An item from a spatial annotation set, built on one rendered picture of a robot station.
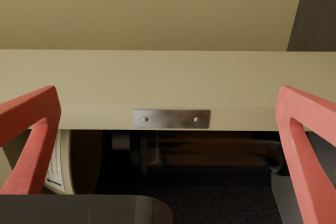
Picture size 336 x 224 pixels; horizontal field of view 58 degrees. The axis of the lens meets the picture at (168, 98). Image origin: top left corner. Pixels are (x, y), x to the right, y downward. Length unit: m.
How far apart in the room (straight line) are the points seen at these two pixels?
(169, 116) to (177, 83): 0.04
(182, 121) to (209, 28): 0.45
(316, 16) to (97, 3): 0.44
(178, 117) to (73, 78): 0.12
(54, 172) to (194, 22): 0.45
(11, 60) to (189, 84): 0.20
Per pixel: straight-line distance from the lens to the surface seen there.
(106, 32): 0.72
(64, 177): 0.39
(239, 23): 0.71
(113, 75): 0.32
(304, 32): 0.66
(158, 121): 0.28
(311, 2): 0.65
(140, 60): 0.35
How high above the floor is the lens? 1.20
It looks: level
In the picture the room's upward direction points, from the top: 90 degrees counter-clockwise
